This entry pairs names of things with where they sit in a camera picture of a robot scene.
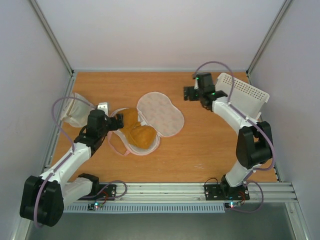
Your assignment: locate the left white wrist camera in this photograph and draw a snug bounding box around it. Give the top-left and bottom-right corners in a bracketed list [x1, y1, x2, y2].
[97, 102, 110, 116]

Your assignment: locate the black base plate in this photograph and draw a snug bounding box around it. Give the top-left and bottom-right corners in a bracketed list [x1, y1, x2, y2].
[204, 184, 250, 201]
[78, 184, 117, 201]

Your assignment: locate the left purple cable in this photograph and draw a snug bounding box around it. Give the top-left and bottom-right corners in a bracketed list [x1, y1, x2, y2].
[34, 96, 128, 229]

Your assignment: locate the floral mesh laundry bag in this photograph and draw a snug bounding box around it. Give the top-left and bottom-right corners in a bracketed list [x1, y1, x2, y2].
[110, 91, 185, 156]

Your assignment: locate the aluminium front rail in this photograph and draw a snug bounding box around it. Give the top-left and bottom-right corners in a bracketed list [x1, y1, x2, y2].
[22, 181, 298, 203]

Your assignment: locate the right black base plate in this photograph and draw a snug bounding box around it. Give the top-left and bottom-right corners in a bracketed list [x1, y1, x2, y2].
[204, 184, 250, 201]

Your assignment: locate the left aluminium frame post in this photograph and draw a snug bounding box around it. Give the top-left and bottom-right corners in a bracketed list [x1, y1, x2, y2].
[28, 0, 75, 76]

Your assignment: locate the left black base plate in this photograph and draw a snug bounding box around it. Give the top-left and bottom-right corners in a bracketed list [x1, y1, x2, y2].
[78, 184, 117, 201]

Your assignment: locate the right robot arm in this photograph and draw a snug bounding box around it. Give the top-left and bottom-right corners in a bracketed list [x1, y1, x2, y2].
[183, 72, 274, 199]

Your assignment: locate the aluminium frame post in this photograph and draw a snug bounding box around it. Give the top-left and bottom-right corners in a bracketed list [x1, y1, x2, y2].
[246, 0, 294, 78]
[28, 0, 75, 76]

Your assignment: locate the orange brown bra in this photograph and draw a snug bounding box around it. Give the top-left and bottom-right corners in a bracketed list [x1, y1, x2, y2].
[117, 108, 157, 150]

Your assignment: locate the grey slotted cable duct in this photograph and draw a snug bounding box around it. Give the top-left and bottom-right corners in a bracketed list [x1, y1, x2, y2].
[63, 202, 225, 214]

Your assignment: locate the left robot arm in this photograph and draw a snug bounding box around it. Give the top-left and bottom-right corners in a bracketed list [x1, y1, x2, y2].
[19, 109, 124, 227]

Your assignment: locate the white perforated plastic basket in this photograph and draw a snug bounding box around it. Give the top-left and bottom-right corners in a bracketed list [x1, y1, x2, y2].
[215, 72, 270, 120]

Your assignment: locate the right aluminium frame post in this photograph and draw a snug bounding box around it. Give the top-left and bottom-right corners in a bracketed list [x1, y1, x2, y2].
[246, 0, 294, 78]

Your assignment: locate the white round mesh bag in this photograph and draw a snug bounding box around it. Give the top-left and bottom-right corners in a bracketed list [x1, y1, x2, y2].
[60, 92, 95, 128]

